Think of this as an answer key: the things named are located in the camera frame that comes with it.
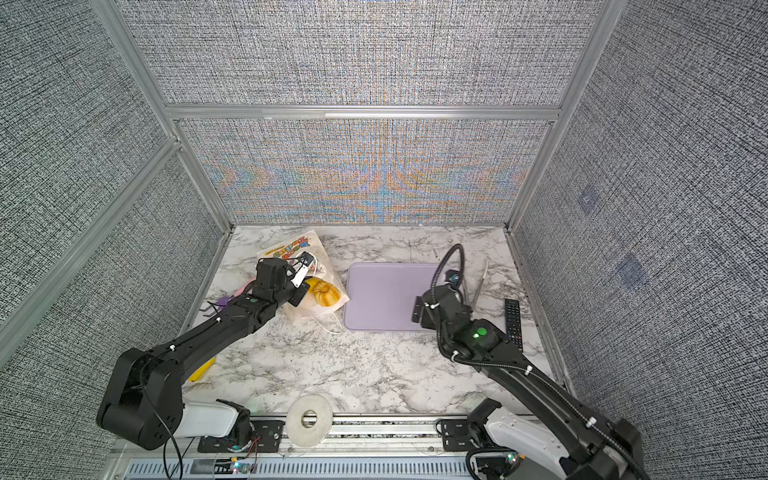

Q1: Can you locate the white printed paper bag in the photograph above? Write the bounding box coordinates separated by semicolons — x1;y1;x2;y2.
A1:
257;230;351;334

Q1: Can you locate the yellow bundt fake bread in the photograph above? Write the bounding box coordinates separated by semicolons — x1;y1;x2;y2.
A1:
308;278;343;308

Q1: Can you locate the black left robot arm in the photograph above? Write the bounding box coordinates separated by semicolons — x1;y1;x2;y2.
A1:
96;252;315;450

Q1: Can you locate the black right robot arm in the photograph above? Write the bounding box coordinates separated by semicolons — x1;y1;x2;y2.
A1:
413;284;648;479

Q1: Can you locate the purple toy garden fork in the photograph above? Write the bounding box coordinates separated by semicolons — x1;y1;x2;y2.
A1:
200;279;254;313

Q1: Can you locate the lilac plastic tray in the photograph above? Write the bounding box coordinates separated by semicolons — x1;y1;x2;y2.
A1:
343;262;438;332

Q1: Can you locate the black remote control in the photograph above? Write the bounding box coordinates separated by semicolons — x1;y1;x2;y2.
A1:
504;298;524;352

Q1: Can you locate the white tape roll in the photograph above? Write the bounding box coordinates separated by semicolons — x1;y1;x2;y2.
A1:
285;395;334;448

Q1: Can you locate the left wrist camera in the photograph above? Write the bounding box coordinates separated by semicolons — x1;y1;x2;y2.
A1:
291;251;316;288

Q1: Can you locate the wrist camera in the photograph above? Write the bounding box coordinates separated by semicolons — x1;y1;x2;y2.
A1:
291;251;316;288
444;269;463;289

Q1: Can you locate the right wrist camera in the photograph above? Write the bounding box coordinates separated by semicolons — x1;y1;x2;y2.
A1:
444;269;463;289

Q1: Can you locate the yellow toy tool handle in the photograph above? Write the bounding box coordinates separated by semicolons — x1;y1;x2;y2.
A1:
188;357;216;382

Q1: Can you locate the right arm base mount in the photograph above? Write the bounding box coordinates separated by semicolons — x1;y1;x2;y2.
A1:
435;418;525;479

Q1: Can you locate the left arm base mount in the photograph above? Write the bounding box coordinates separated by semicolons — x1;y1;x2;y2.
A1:
197;418;285;455

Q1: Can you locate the aluminium front rail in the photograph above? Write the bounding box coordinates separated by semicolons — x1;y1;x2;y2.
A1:
101;412;625;480

